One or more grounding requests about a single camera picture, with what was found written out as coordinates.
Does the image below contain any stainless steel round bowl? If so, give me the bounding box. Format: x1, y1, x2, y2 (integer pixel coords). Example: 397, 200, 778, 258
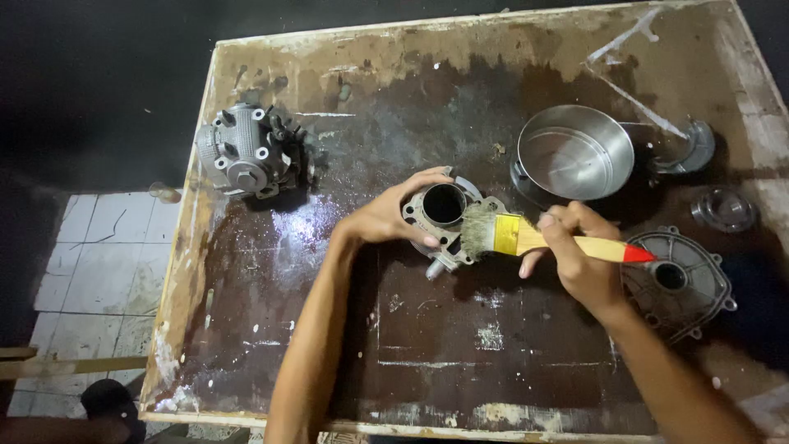
510, 104, 636, 207

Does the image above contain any small round metal part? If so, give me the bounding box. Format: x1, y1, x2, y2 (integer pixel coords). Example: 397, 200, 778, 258
690, 188, 757, 233

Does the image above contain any person's right hand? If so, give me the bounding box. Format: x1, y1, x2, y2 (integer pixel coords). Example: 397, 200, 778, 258
519, 201, 625, 309

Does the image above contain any person's black shoe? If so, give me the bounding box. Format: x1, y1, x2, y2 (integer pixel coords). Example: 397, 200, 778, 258
81, 379, 147, 444

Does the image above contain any grey engine cylinder block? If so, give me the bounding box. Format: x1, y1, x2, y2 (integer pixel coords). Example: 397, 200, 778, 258
402, 166, 509, 281

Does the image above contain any curved metal engine part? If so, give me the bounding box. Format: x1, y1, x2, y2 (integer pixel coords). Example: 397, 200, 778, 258
647, 119, 716, 175

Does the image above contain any wooden stick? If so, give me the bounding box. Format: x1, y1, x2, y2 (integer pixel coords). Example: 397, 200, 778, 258
0, 347, 149, 381

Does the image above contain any grey engine cylinder head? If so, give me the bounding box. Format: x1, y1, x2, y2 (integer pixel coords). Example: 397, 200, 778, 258
195, 102, 307, 200

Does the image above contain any person's left hand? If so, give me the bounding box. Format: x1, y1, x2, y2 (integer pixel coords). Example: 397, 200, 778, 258
338, 166, 455, 249

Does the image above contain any wooden paint brush red tip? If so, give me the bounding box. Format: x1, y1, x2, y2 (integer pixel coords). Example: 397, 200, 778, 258
460, 204, 657, 264

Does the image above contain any grey round engine cover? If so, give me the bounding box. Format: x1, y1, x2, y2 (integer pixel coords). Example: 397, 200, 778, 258
619, 225, 738, 343

